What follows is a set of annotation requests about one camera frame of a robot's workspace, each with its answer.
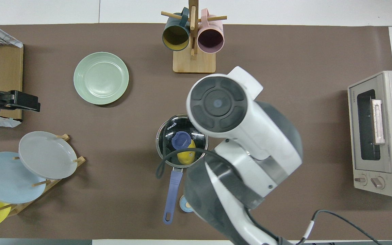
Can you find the small blue call bell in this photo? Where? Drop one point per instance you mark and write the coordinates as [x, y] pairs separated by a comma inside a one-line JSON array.
[[183, 203]]

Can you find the brown table mat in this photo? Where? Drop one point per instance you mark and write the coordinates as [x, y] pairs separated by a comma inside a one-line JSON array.
[[284, 51]]

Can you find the brown wooden board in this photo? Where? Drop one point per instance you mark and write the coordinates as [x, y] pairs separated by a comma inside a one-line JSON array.
[[7, 71]]

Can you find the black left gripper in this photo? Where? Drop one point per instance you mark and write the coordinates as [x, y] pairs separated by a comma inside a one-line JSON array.
[[17, 99]]

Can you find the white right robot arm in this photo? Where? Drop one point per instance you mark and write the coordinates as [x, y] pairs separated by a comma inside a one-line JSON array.
[[243, 136]]

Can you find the light blue plate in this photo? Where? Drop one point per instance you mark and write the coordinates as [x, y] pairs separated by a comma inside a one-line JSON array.
[[5, 180]]

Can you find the dark blue saucepan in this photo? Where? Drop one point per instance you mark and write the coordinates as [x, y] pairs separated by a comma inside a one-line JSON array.
[[173, 197]]

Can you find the teal mug yellow inside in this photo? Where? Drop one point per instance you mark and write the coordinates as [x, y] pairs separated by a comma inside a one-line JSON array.
[[175, 35]]

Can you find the grey plate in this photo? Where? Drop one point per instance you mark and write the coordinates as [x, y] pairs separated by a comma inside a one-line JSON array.
[[46, 154]]

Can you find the pink mug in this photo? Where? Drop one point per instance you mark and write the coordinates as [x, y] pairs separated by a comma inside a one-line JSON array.
[[210, 39]]

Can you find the wooden mug rack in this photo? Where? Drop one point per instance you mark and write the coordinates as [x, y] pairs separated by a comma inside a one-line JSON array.
[[194, 64]]

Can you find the light green plate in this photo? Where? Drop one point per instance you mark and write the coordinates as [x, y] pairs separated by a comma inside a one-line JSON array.
[[100, 78]]

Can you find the wooden plate rack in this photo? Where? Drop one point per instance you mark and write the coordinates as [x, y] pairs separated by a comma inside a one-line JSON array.
[[19, 208]]

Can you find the glass lid blue knob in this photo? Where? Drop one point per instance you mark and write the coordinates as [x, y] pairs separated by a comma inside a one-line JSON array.
[[168, 132]]

